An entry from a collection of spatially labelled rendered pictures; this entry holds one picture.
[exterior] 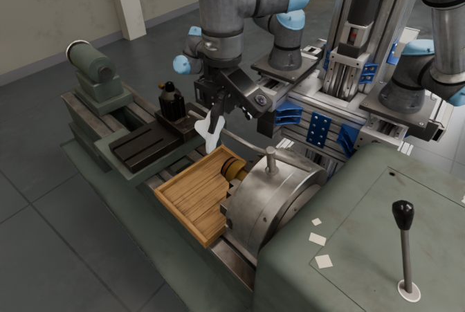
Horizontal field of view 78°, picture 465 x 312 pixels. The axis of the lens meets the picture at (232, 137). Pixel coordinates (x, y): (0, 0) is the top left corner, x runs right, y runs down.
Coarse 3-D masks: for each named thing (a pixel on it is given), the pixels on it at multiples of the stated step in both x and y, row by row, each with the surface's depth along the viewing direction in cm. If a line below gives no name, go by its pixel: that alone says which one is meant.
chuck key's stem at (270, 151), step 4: (268, 148) 67; (272, 148) 67; (268, 152) 66; (272, 152) 66; (268, 156) 67; (272, 156) 67; (268, 160) 69; (272, 160) 68; (268, 164) 70; (272, 164) 70; (272, 168) 72; (272, 172) 73
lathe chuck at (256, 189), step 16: (304, 160) 78; (256, 176) 73; (272, 176) 72; (288, 176) 71; (240, 192) 73; (256, 192) 71; (272, 192) 70; (240, 208) 73; (256, 208) 70; (240, 224) 74; (240, 240) 77
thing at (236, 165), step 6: (234, 156) 94; (228, 162) 91; (234, 162) 92; (240, 162) 91; (222, 168) 92; (228, 168) 90; (234, 168) 89; (240, 168) 88; (222, 174) 93; (228, 174) 90; (234, 174) 88; (240, 174) 89; (246, 174) 88; (228, 180) 91; (240, 180) 88
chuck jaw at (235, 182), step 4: (232, 180) 88; (236, 180) 88; (232, 184) 86; (236, 184) 86; (232, 188) 85; (236, 188) 85; (228, 192) 84; (232, 192) 84; (228, 196) 85; (224, 200) 82; (228, 200) 82; (220, 204) 81; (224, 204) 80; (228, 204) 80; (220, 208) 82; (224, 208) 80; (224, 212) 81; (228, 220) 78; (228, 224) 79; (232, 224) 77
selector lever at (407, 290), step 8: (408, 232) 47; (408, 240) 47; (408, 248) 48; (408, 256) 48; (408, 264) 48; (408, 272) 49; (408, 280) 49; (400, 288) 50; (408, 288) 49; (416, 288) 50; (408, 296) 49; (416, 296) 49
